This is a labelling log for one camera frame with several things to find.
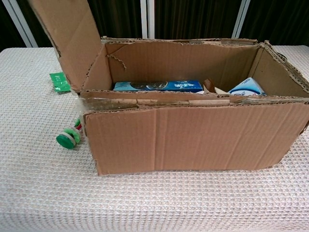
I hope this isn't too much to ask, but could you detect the brown cardboard box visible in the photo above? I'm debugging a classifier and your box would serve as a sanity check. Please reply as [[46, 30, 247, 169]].
[[28, 0, 309, 176]]

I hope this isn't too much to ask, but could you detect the blue cookie package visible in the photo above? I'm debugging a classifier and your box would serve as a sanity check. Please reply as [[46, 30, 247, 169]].
[[112, 80, 204, 93]]

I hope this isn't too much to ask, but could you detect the brown cup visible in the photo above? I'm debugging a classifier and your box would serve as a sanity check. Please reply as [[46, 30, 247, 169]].
[[202, 78, 229, 95]]

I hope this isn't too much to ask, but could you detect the green base colourful shuttlecock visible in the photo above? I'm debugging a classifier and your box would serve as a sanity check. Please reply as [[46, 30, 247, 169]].
[[56, 117, 85, 149]]

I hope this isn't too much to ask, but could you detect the white blue tissue pack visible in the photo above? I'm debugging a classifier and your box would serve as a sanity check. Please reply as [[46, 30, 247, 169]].
[[227, 77, 267, 96]]

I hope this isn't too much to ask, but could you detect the green sachet packet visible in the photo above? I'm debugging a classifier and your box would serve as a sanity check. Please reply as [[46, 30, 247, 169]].
[[49, 72, 72, 93]]

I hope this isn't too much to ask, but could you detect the beige waffle tablecloth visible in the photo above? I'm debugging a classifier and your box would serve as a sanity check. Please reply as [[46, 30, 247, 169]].
[[0, 44, 309, 232]]

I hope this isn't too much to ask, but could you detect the white screen frame post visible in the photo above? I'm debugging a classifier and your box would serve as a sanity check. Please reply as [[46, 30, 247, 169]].
[[231, 0, 251, 40], [1, 0, 39, 48], [141, 0, 155, 40]]

